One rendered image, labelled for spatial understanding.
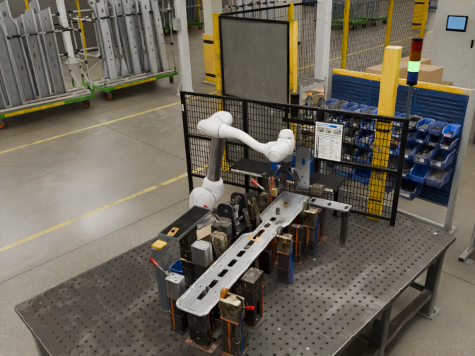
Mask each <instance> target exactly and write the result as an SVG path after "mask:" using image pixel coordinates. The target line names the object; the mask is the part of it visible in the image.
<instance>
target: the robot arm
mask: <svg viewBox="0 0 475 356"><path fill-rule="evenodd" d="M232 122H233V117H232V115H231V114H230V113H229V112H224V111H220V112H217V113H215V114H213V115H212V116H211V117H210V118H208V119H207V120H205V119H204V120H201V121H200V122H199V123H198V127H197V128H198V130H199V132H201V133H202V134H204V135H206V136H211V137H212V139H211V151H210V157H209V168H208V175H207V177H205V178H204V181H203V184H202V187H197V188H195V189H193V190H192V192H191V194H190V196H189V208H191V207H192V206H193V205H197V206H202V207H204V205H206V206H207V207H209V208H210V209H212V207H213V205H214V204H215V203H216V202H217V201H218V200H219V199H220V198H221V197H222V195H223V193H224V190H225V187H224V184H223V180H222V179H221V167H222V161H223V151H224V145H225V138H236V139H239V140H241V141H242V142H243V143H245V144H247V145H248V146H249V147H251V148H252V149H254V150H256V151H258V152H260V153H263V154H265V156H266V157H267V158H268V159H269V160H270V161H271V162H280V161H281V166H280V165H277V166H276V169H275V171H274V173H273V174H272V177H274V181H275V182H276V188H277V187H278V176H279V175H280V173H282V172H283V173H286V174H288V173H289V175H290V176H291V177H292V178H293V180H294V191H296V187H297V186H298V182H300V178H299V176H298V173H297V171H296V168H292V160H293V149H294V145H295V139H294V135H293V132H292V131H291V130H290V129H284V130H281V132H280V134H279V136H278V140H277V141H273V142H268V143H267V144H263V143H259V142H257V141H256V140H254V139H253V138H252V137H251V136H249V135H248V134H246V133H245V132H244V131H241V130H239V129H235V128H233V127H231V124H232ZM279 168H281V171H280V172H279V173H278V174H277V175H275V174H276V172H277V171H278V169H279ZM291 170H292V171H293V172H292V171H291ZM290 172H291V173H290ZM293 173H294V174H293ZM214 222H217V219H215V218H212V217H211V214H210V215H209V216H207V217H206V218H205V219H204V220H202V221H201V222H200V223H199V224H198V225H197V229H198V230H201V229H202V228H203V227H206V226H207V225H210V224H212V223H214Z"/></svg>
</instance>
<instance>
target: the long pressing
mask: <svg viewBox="0 0 475 356"><path fill-rule="evenodd" d="M305 199H308V200H310V199H311V198H310V197H309V196H304V195H300V194H294V193H291V192H287V191H283V192H282V193H281V194H280V195H279V196H278V197H277V198H276V199H275V200H274V201H273V202H272V203H271V204H270V205H269V206H268V207H267V208H266V209H265V210H264V211H263V212H262V213H261V214H260V215H259V219H260V220H261V221H262V224H261V225H260V226H259V227H258V228H257V229H256V230H255V231H254V232H249V233H244V234H243V235H241V236H240V237H239V238H238V239H237V240H236V241H235V242H234V243H233V244H232V245H231V246H230V247H229V248H228V249H227V250H226V251H225V252H224V253H223V254H222V255H221V256H220V257H219V258H218V259H217V260H216V261H215V262H214V263H213V264H212V265H211V266H210V267H209V268H208V269H207V270H206V271H205V272H204V273H203V274H202V275H201V276H200V277H199V278H198V279H197V281H196V282H195V283H194V284H193V285H192V286H191V287H190V288H189V289H188V290H187V291H186V292H185V293H184V294H183V295H182V296H181V297H180V298H179V299H178V300H177V301H176V307H177V308H178V309H181V310H183V311H185V312H188V313H190V314H193V315H195V316H206V315H207V314H208V313H209V312H210V311H211V310H212V309H213V308H214V307H215V305H216V304H217V303H218V302H219V299H220V292H221V290H222V288H223V287H226V288H228V290H229V289H230V288H231V287H232V286H233V285H234V283H235V282H236V281H237V280H238V278H239V277H240V276H241V275H242V274H243V273H244V272H245V271H246V270H247V268H248V267H249V266H250V265H251V264H252V262H253V261H254V260H255V259H256V258H257V257H258V255H260V254H261V252H262V251H263V250H264V249H265V248H266V246H267V245H268V244H269V243H270V242H271V240H272V239H273V238H274V237H275V236H276V229H277V227H278V226H279V225H282V226H283V228H284V227H287V226H289V225H290V224H291V223H292V222H293V221H294V219H295V218H296V217H297V216H298V214H299V213H300V212H301V210H302V208H303V201H304V200H305ZM284 202H288V203H290V204H288V205H287V206H284V205H282V203H284ZM278 207H279V208H280V210H281V214H280V215H276V208H278ZM272 218H276V219H275V221H270V219H272ZM267 223H268V224H270V226H269V227H264V226H265V225H266V224H267ZM260 230H264V232H263V233H262V235H261V236H260V237H259V238H262V240H261V241H260V242H256V241H254V244H253V245H252V246H251V247H250V248H249V249H244V247H245V246H246V245H247V244H248V243H249V242H250V241H251V239H248V237H249V236H250V235H251V236H255V235H256V234H257V233H258V232H259V231H260ZM241 251H245V253H244V254H243V255H242V256H241V257H237V255H238V254H239V253H240V252H241ZM232 260H236V261H237V262H236V263H235V264H234V265H233V266H232V267H230V266H228V264H229V263H230V262H231V261H232ZM220 265H221V266H220ZM224 269H226V270H228V272H227V273H226V274H225V275H224V276H223V277H219V276H218V275H219V274H220V273H221V272H222V271H223V270H224ZM213 280H218V282H217V283H216V284H215V285H214V286H213V287H212V288H210V290H209V291H207V290H206V286H207V285H210V284H211V282H212V281H213ZM203 291H207V292H208V293H207V294H206V295H205V297H204V298H203V299H197V297H198V296H199V295H200V294H201V293H202V292H203Z"/></svg>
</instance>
